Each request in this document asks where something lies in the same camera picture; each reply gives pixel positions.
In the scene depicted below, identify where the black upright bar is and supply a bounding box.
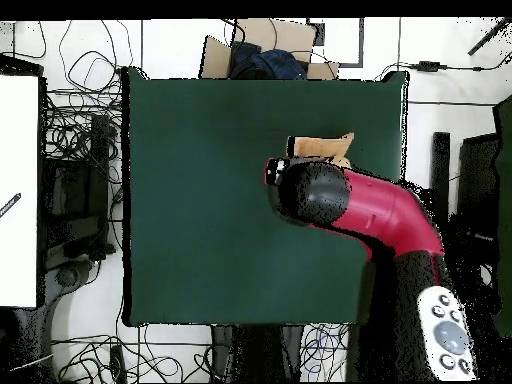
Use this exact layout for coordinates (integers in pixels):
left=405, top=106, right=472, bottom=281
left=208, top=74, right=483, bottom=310
left=429, top=132, right=452, bottom=225

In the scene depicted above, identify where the green cloth covered stand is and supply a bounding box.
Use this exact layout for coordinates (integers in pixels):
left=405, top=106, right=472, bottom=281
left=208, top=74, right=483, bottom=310
left=492, top=94, right=512, bottom=338

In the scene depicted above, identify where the grey round base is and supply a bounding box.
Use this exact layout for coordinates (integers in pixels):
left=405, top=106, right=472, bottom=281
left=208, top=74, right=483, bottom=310
left=43, top=259, right=97, bottom=305

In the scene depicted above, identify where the black rod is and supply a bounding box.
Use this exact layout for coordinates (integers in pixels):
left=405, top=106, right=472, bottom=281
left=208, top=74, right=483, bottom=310
left=466, top=17, right=512, bottom=56

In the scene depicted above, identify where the white board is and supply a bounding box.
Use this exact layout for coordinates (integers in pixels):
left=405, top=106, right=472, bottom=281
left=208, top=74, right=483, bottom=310
left=0, top=74, right=40, bottom=308

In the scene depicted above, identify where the black and blue cable tangle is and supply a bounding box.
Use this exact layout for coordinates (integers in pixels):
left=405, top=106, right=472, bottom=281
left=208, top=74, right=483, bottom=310
left=299, top=322, right=351, bottom=383

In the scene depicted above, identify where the tan terry towel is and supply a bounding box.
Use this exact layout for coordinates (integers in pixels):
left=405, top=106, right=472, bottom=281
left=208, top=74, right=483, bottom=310
left=286, top=132, right=356, bottom=169

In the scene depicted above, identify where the dark green table cloth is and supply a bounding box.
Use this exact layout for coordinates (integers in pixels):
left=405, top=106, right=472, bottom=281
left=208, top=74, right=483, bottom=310
left=121, top=65, right=409, bottom=328

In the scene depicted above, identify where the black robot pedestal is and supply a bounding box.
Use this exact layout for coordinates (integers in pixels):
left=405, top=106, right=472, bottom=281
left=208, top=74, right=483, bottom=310
left=210, top=324, right=304, bottom=384

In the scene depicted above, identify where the brown cardboard box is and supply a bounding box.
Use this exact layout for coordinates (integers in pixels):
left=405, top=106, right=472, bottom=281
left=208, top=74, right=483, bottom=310
left=198, top=17, right=340, bottom=80

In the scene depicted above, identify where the black power strip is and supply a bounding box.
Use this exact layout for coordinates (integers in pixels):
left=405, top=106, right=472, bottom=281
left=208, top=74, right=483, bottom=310
left=108, top=344, right=128, bottom=384

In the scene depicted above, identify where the dark blue clothes pile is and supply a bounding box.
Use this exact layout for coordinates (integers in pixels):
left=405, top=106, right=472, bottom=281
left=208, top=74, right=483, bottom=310
left=230, top=40, right=308, bottom=80

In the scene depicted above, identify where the black marker pen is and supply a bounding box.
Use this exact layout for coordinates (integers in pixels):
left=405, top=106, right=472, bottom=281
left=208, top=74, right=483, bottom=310
left=0, top=192, right=22, bottom=219

